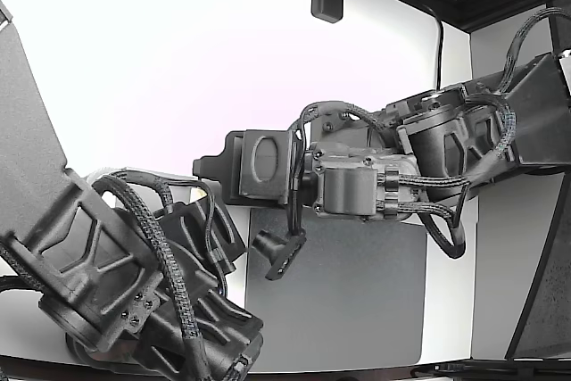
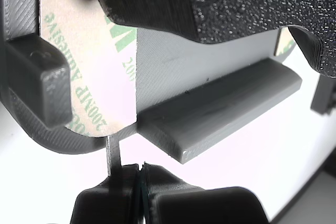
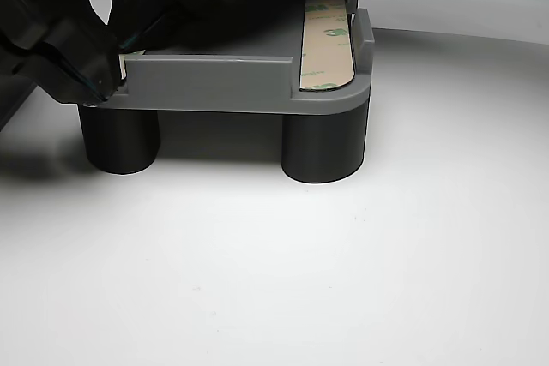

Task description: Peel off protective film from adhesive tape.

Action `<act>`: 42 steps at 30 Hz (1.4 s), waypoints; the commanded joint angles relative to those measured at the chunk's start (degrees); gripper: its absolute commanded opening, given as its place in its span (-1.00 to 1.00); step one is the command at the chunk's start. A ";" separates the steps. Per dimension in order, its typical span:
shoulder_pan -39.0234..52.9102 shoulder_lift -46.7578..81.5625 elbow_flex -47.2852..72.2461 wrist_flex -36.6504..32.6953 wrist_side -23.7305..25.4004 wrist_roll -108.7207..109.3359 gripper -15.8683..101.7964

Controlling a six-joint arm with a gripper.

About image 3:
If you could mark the grey printed fixture black legs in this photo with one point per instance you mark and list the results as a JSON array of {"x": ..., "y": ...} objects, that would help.
[{"x": 214, "y": 79}]

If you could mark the beige printed protective film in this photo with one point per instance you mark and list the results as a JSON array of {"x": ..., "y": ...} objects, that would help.
[
  {"x": 326, "y": 53},
  {"x": 122, "y": 66}
]

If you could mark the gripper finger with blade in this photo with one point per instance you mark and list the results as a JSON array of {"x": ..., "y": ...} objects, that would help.
[{"x": 58, "y": 76}]

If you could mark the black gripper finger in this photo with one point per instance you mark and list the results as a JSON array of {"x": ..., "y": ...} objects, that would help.
[
  {"x": 184, "y": 27},
  {"x": 137, "y": 6}
]

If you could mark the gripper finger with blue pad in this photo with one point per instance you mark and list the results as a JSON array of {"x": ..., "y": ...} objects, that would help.
[{"x": 91, "y": 46}]

